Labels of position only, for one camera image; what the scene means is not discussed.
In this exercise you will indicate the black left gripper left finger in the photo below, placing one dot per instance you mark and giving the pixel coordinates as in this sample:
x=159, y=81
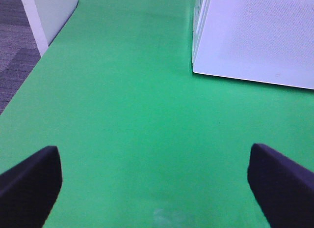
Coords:
x=29, y=190

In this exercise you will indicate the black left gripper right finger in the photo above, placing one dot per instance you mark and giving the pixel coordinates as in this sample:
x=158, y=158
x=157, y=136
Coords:
x=283, y=189

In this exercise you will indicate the white microwave door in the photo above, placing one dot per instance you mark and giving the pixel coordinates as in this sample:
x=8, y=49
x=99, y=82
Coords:
x=268, y=41

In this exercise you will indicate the clear tape patch left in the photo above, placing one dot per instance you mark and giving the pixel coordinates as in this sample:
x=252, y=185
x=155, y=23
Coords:
x=167, y=218

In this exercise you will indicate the white partition panel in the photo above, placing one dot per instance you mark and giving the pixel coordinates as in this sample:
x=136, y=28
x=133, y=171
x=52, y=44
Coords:
x=47, y=18

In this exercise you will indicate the white microwave oven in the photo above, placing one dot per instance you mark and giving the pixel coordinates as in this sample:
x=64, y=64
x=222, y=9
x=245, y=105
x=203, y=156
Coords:
x=199, y=18

